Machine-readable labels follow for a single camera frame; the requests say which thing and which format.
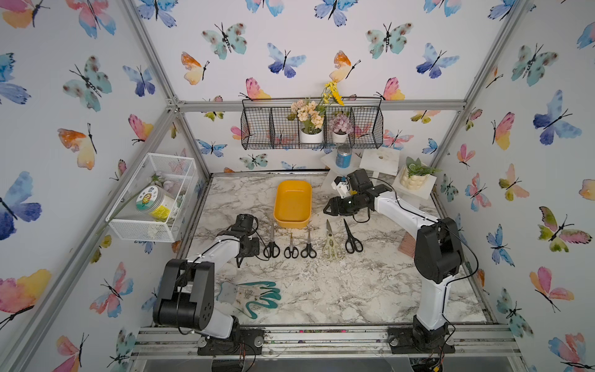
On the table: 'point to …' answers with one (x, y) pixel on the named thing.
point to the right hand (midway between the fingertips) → (330, 208)
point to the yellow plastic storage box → (293, 208)
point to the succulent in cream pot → (414, 174)
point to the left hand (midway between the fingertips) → (252, 245)
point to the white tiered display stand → (383, 163)
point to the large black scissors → (352, 244)
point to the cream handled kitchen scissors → (331, 249)
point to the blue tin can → (344, 158)
